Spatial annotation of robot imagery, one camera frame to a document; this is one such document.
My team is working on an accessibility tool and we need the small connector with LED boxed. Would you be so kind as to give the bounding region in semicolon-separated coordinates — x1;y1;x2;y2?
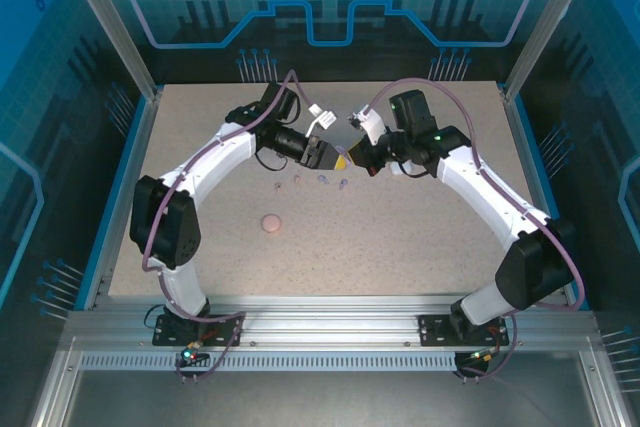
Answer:
469;346;501;366
180;344;209;367

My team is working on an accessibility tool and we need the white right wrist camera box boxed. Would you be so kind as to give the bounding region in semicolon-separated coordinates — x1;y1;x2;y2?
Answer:
347;103;387;146

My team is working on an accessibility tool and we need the slotted grey cable duct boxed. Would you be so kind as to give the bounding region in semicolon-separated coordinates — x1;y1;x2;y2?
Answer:
78;352;459;372

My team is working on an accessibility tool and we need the aluminium frame post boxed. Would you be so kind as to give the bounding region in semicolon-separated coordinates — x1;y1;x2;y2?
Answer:
502;0;606;101
54;0;165;104

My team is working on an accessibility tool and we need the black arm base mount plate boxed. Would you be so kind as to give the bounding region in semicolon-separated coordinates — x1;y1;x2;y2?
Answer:
417;314;511;347
152;314;246;347

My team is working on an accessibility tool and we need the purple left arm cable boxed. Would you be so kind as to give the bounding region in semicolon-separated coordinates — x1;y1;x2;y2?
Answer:
142;69;319;383

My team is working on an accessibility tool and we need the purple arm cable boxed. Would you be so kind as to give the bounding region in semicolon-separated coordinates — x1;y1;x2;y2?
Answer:
142;69;319;383
366;77;586;383

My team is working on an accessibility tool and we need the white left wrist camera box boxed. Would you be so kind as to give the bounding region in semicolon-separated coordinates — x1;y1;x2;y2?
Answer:
304;103;339;139

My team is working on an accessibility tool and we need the aluminium extrusion rail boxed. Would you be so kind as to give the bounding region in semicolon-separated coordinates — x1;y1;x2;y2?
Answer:
64;294;601;351

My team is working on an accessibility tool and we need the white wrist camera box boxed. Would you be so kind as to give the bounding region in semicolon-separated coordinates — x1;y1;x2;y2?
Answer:
347;103;387;146
304;103;339;139

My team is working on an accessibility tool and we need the printed blue side panel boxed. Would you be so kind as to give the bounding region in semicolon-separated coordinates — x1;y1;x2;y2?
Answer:
0;0;151;427
514;0;640;427

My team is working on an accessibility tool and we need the blue table edge rail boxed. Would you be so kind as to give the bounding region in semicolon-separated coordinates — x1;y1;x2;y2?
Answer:
74;89;164;311
502;86;591;311

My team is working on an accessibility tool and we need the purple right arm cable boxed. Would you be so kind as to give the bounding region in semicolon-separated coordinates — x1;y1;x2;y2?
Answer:
366;77;586;383

